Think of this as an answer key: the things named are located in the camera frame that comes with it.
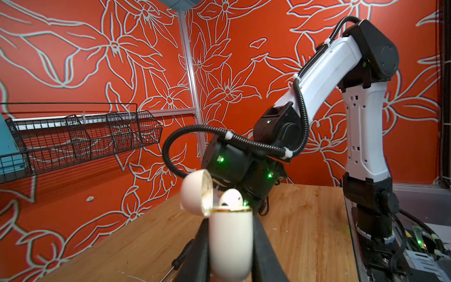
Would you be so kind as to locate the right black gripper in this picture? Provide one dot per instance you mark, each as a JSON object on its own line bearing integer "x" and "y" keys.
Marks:
{"x": 252, "y": 175}

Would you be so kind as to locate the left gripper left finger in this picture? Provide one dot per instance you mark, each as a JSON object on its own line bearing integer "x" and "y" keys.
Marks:
{"x": 196, "y": 266}

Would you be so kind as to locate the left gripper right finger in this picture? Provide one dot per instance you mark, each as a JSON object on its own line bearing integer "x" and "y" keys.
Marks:
{"x": 266, "y": 267}

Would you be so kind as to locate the white earbud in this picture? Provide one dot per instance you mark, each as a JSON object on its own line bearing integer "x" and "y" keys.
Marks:
{"x": 231, "y": 198}

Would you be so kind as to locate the white earbuds charging case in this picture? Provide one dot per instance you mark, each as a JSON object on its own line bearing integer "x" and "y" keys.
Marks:
{"x": 230, "y": 230}

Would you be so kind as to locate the light blue box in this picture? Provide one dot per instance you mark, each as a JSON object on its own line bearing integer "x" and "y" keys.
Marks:
{"x": 13, "y": 166}

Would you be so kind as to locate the yellow black handled screwdriver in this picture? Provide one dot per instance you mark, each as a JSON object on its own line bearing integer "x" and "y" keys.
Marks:
{"x": 179, "y": 260}

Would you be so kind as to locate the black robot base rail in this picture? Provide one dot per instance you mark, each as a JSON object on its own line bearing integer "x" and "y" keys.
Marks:
{"x": 416, "y": 253}

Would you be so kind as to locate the black wire wall basket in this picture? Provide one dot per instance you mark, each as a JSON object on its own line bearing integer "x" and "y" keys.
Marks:
{"x": 53, "y": 143}

